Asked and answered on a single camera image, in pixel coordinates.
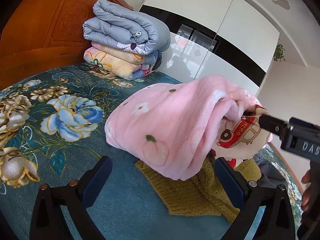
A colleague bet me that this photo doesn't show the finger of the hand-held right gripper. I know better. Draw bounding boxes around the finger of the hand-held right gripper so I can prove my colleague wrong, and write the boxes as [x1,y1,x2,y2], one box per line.
[244,111,291,141]

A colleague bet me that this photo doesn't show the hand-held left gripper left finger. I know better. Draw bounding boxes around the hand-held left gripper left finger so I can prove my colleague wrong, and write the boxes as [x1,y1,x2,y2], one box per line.
[29,156,113,240]

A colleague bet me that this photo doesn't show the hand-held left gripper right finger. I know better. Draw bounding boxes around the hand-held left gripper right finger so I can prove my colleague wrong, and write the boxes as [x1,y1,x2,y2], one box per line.
[215,156,296,240]

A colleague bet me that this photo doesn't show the cream car print garment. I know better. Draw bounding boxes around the cream car print garment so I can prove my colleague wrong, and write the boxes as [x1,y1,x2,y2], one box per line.
[216,102,273,168]

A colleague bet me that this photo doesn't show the pink fleece pants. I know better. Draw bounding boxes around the pink fleece pants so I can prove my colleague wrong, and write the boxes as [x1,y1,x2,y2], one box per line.
[104,74,265,182]

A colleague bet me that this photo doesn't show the person's right hand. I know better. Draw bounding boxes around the person's right hand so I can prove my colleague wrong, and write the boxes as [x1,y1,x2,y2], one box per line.
[301,169,313,212]

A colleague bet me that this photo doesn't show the grey blue garment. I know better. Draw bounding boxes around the grey blue garment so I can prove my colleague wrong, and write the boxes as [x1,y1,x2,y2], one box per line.
[252,152,285,188]

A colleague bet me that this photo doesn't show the mustard knit sweater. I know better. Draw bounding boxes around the mustard knit sweater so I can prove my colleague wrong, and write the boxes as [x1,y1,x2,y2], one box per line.
[135,152,263,224]

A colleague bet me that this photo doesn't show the teal floral bed blanket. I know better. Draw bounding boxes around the teal floral bed blanket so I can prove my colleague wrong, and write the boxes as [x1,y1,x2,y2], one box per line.
[0,62,310,240]

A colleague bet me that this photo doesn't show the peach floral folded blanket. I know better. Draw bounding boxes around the peach floral folded blanket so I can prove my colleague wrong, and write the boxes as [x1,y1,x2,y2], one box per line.
[84,42,148,80]

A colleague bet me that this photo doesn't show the blue printed folded blanket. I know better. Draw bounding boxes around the blue printed folded blanket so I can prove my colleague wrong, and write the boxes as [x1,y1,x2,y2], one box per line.
[132,50,163,80]

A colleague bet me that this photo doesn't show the dark round object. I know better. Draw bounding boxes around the dark round object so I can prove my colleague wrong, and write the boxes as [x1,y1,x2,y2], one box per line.
[152,55,163,71]

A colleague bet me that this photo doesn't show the white glossy wardrobe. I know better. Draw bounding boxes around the white glossy wardrobe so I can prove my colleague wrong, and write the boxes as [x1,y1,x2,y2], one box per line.
[139,0,280,98]

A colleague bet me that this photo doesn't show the carved wooden headboard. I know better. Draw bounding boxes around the carved wooden headboard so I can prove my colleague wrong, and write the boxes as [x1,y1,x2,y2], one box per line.
[0,0,135,88]

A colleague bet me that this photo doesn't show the green wall plant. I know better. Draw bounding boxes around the green wall plant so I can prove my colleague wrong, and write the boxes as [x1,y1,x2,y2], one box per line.
[273,44,286,62]

